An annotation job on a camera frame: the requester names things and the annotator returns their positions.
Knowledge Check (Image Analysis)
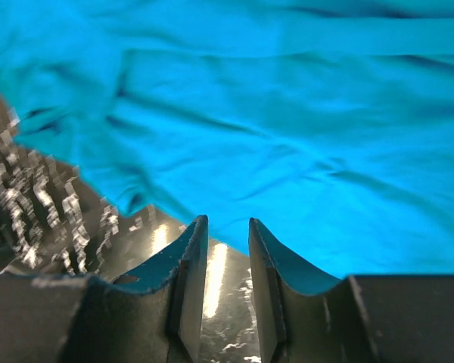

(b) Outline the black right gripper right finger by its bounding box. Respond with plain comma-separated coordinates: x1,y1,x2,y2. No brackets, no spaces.
249,219,454,362

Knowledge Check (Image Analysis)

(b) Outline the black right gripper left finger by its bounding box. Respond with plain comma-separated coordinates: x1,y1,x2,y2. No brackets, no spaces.
0,216,208,362

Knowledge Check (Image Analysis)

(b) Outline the blue t-shirt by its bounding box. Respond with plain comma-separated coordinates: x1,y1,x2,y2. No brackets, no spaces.
0,1,454,278

